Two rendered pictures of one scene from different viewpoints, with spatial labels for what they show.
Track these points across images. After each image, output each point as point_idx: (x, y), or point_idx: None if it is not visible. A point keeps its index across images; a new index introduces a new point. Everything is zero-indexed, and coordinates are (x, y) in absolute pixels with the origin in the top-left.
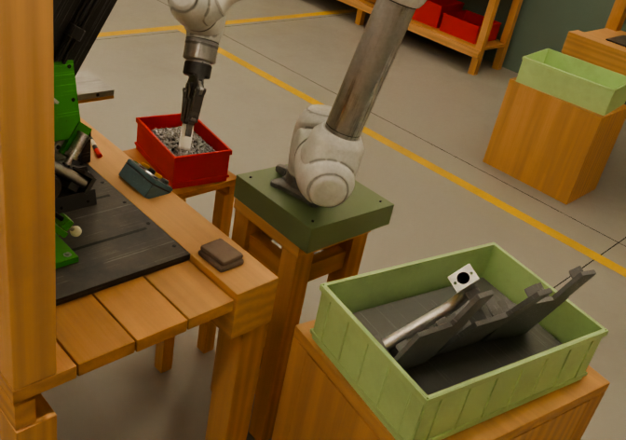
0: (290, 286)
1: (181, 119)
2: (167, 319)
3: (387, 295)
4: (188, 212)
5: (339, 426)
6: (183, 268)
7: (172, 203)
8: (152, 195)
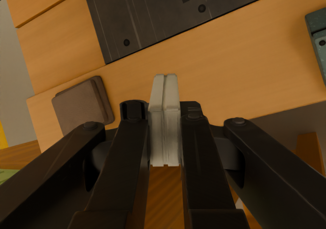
0: (179, 217)
1: (232, 120)
2: (17, 3)
3: None
4: (229, 104)
5: (33, 153)
6: (96, 49)
7: (271, 80)
8: (309, 35)
